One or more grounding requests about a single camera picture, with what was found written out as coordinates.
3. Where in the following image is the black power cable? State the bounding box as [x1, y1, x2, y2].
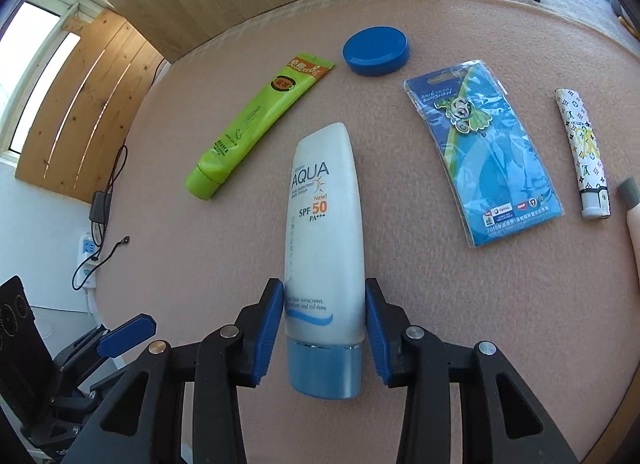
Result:
[97, 144, 131, 195]

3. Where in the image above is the thin black charging cable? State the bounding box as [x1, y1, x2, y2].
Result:
[72, 236, 132, 291]

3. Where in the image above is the black power adapter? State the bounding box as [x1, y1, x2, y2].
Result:
[90, 191, 112, 225]

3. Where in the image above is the white patterned lighter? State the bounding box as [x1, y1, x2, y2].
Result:
[554, 88, 612, 221]

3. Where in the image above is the pine wood slat panel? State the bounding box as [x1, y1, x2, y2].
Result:
[15, 8, 166, 205]

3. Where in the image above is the white sunscreen tube blue cap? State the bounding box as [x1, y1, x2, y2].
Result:
[284, 122, 366, 401]

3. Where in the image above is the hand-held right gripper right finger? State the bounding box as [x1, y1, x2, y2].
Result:
[365, 278, 581, 464]

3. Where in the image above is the blue carded pin badge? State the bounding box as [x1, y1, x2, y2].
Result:
[404, 60, 566, 249]

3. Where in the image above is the blue round lid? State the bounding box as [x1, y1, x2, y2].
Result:
[342, 26, 411, 77]

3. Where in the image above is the green cream tube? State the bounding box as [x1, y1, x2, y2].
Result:
[185, 52, 335, 201]

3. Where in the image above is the white power strip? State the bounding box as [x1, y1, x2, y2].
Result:
[75, 231, 101, 289]

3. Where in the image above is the small beige lotion bottle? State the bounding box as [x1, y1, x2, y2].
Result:
[616, 176, 640, 289]

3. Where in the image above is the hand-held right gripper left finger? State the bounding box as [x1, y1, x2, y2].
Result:
[60, 278, 286, 464]

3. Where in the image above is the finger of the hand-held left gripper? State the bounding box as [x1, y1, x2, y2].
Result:
[30, 378, 120, 461]
[52, 313, 157, 385]

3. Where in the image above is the black flat panel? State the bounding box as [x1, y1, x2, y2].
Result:
[0, 274, 53, 420]

